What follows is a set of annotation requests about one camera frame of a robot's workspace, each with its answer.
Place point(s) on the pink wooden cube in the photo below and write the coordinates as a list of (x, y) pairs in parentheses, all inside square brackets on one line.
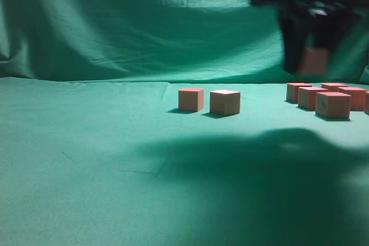
[(333, 86), (366, 104), (225, 102), (333, 105), (292, 93), (191, 99), (358, 97), (307, 96), (315, 61)]

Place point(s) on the green cloth backdrop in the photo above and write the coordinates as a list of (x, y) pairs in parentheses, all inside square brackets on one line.
[(180, 41)]

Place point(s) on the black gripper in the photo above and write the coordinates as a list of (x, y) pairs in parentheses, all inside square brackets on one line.
[(329, 31)]

